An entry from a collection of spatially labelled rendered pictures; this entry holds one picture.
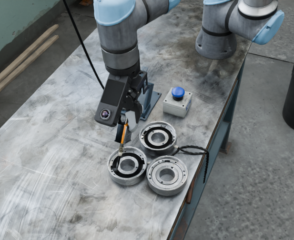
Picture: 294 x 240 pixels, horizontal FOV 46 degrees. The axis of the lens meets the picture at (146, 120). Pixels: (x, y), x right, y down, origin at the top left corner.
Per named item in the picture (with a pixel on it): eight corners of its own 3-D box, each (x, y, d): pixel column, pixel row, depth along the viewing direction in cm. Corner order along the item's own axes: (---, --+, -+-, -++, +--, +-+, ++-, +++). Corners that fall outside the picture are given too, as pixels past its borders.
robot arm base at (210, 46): (202, 31, 136) (205, 8, 128) (240, 40, 131) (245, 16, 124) (189, 53, 127) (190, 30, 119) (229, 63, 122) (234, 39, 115)
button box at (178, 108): (184, 118, 105) (185, 107, 102) (162, 112, 108) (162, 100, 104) (193, 101, 110) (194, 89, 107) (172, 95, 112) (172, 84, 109)
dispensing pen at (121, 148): (108, 172, 88) (119, 109, 84) (115, 166, 92) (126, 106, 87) (116, 175, 88) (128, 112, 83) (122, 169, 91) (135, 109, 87)
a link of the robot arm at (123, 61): (127, 57, 66) (90, 48, 69) (129, 75, 69) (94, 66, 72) (143, 36, 71) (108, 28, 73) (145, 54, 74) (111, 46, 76)
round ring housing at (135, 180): (111, 191, 89) (109, 183, 86) (106, 158, 96) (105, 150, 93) (151, 184, 90) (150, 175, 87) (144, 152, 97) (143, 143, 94)
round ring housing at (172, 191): (187, 199, 87) (188, 190, 84) (146, 198, 88) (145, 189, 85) (186, 164, 94) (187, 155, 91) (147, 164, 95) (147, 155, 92)
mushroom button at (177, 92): (181, 107, 105) (182, 96, 101) (169, 104, 106) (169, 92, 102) (186, 99, 107) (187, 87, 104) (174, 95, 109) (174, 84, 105)
